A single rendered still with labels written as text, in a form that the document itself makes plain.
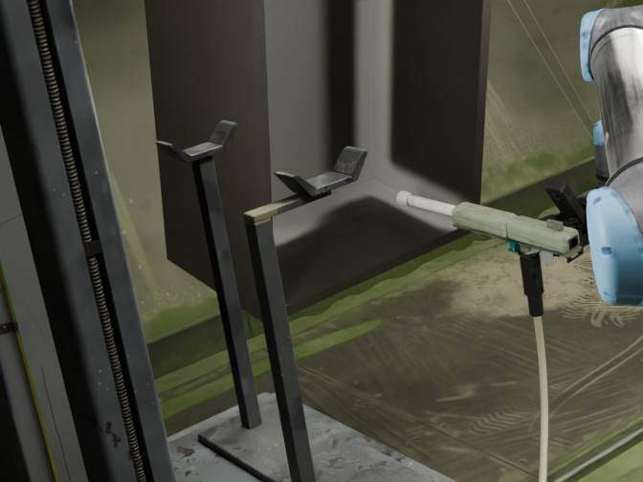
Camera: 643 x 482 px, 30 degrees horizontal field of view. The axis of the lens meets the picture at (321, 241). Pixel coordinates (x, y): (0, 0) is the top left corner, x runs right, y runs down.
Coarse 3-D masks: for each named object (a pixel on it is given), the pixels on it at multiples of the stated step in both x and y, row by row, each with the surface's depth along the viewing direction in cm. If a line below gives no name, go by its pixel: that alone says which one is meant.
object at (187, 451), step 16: (224, 416) 129; (320, 416) 126; (192, 432) 127; (352, 432) 122; (176, 448) 124; (192, 448) 124; (208, 448) 123; (384, 448) 118; (176, 464) 121; (192, 464) 120; (208, 464) 120; (224, 464) 120; (416, 464) 114; (176, 480) 118; (192, 480) 117; (208, 480) 117; (224, 480) 117; (240, 480) 116; (256, 480) 116; (448, 480) 111
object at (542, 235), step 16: (400, 192) 266; (432, 208) 258; (448, 208) 255; (464, 208) 250; (480, 208) 248; (464, 224) 250; (480, 224) 246; (496, 224) 243; (512, 224) 239; (528, 224) 237; (544, 224) 236; (560, 224) 231; (528, 240) 237; (544, 240) 233; (560, 240) 230; (528, 256) 239; (528, 272) 242; (528, 288) 244; (528, 304) 246
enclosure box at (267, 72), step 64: (192, 0) 217; (256, 0) 203; (320, 0) 259; (384, 0) 267; (448, 0) 252; (192, 64) 224; (256, 64) 208; (320, 64) 266; (384, 64) 274; (448, 64) 258; (192, 128) 232; (256, 128) 214; (320, 128) 273; (384, 128) 282; (448, 128) 265; (192, 192) 240; (256, 192) 221; (384, 192) 284; (448, 192) 272; (192, 256) 248; (320, 256) 258; (384, 256) 257
